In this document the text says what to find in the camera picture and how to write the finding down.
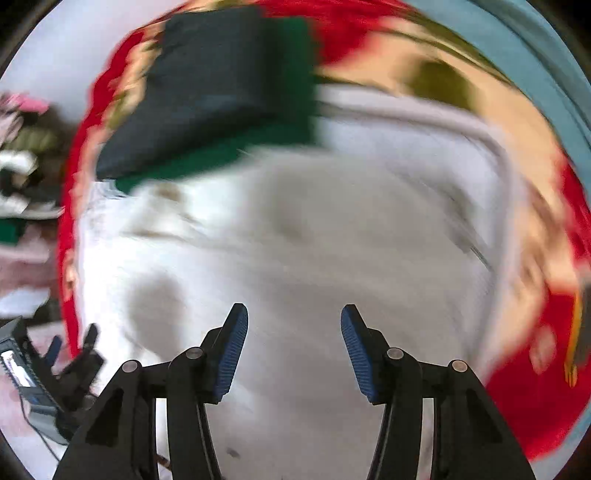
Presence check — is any red floral printed blanket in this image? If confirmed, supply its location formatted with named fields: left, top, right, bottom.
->
left=55, top=0, right=591, bottom=462

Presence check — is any pile of mixed clothes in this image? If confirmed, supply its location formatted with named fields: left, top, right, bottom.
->
left=0, top=92, right=65, bottom=319

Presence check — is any light blue cloth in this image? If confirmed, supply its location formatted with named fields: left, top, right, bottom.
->
left=406, top=0, right=591, bottom=176

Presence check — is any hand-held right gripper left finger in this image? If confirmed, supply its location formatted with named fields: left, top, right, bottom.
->
left=52, top=303, right=249, bottom=480

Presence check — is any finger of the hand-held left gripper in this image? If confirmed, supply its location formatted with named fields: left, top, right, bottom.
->
left=42, top=335, right=64, bottom=370
left=59, top=323, right=104, bottom=407

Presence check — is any folded green garment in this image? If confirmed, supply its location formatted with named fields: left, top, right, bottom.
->
left=113, top=16, right=321, bottom=193

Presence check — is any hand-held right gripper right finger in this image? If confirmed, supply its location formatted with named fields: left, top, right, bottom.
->
left=340, top=304, right=537, bottom=480

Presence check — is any white garment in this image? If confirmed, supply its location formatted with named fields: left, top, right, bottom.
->
left=74, top=85, right=529, bottom=480

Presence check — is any folded dark navy garment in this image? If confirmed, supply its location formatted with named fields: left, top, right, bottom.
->
left=95, top=11, right=273, bottom=181

